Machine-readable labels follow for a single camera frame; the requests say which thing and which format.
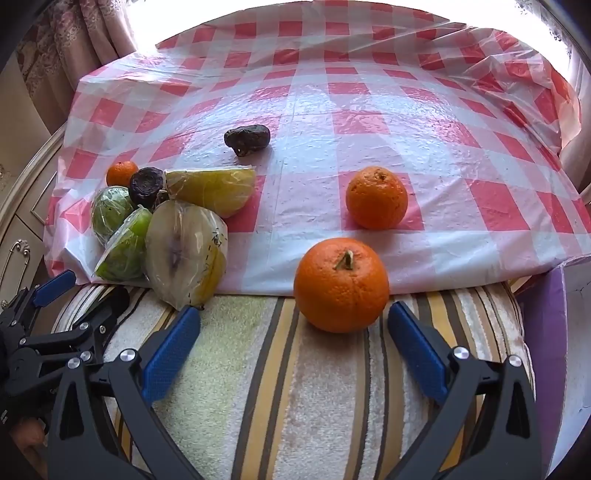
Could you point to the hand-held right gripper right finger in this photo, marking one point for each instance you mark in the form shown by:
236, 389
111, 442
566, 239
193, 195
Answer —
416, 351

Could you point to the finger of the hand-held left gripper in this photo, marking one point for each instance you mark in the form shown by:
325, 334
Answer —
106, 311
55, 286

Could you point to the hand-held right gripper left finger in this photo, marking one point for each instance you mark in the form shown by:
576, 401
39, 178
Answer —
170, 355

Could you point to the large orange with stem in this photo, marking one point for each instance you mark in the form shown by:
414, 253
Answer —
341, 288

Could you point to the purple cardboard box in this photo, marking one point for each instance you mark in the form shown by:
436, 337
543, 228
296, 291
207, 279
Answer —
545, 332

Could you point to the medium orange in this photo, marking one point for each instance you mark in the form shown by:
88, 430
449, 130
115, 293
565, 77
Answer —
376, 201

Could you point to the person's left hand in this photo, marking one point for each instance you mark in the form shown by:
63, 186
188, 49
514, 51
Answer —
27, 445

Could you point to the wrapped green fruit slice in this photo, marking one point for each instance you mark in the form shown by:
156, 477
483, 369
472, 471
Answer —
127, 251

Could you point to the cream carved cabinet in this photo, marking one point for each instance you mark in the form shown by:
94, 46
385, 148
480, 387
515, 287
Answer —
18, 221

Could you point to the wrapped round green fruit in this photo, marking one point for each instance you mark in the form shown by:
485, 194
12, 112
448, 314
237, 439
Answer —
111, 214

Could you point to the wrapped pale star fruit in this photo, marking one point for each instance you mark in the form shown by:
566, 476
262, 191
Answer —
184, 256

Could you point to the striped plush blanket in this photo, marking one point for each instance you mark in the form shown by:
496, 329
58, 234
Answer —
277, 397

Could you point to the small orange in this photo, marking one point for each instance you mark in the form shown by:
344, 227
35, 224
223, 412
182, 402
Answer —
121, 174

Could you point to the dark round dried fruit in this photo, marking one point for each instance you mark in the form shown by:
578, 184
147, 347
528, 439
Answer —
147, 185

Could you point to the wrapped yellow fruit slice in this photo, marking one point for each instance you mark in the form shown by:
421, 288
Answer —
214, 190

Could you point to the dark wrinkled dried date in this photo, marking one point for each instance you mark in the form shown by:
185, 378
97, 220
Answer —
247, 137

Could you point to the pink patterned heavy curtain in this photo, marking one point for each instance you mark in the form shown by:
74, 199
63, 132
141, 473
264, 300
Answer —
69, 46
579, 92

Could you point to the red checked plastic tablecloth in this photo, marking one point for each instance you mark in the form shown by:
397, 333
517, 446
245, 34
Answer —
323, 106

